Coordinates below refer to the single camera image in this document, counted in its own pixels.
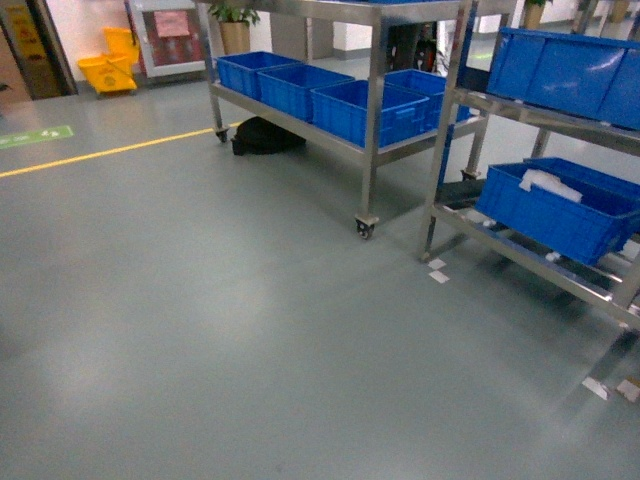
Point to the black bag under cart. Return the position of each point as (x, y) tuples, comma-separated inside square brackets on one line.
[(259, 136)]

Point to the blue crate on cart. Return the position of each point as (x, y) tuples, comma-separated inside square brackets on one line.
[(288, 88), (238, 72), (426, 84), (342, 110)]

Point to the steel flow rack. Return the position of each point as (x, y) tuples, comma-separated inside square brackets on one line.
[(468, 87)]

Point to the potted plant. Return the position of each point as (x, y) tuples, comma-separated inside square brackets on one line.
[(234, 25)]

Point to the blue crate lower rack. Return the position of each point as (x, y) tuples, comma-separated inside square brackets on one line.
[(601, 222)]

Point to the blue crate rack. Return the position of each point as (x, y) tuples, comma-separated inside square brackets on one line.
[(601, 222), (591, 77)]

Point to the yellow mop bucket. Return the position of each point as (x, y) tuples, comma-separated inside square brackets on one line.
[(112, 72)]

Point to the blue crate upper rack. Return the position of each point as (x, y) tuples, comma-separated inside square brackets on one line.
[(591, 77)]

